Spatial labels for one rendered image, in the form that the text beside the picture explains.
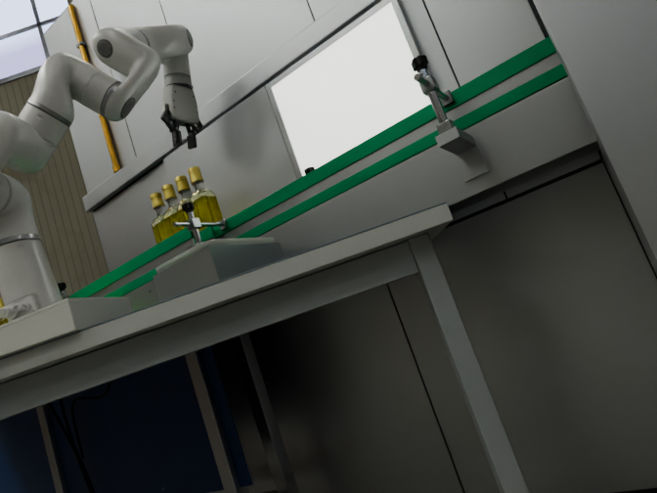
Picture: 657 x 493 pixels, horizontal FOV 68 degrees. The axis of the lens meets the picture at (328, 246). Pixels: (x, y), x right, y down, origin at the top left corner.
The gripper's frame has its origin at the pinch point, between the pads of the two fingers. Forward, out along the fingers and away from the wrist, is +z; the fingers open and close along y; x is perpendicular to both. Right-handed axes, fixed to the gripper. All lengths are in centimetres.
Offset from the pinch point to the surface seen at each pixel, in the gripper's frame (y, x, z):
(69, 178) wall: -162, -333, -64
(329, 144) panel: -12.9, 40.5, 8.4
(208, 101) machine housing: -14.8, -3.2, -15.6
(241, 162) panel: -12.0, 10.1, 7.2
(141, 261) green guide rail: 14.1, -6.3, 33.4
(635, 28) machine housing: 21, 109, 13
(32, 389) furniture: 53, 12, 56
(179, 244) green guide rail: 13.8, 9.0, 30.4
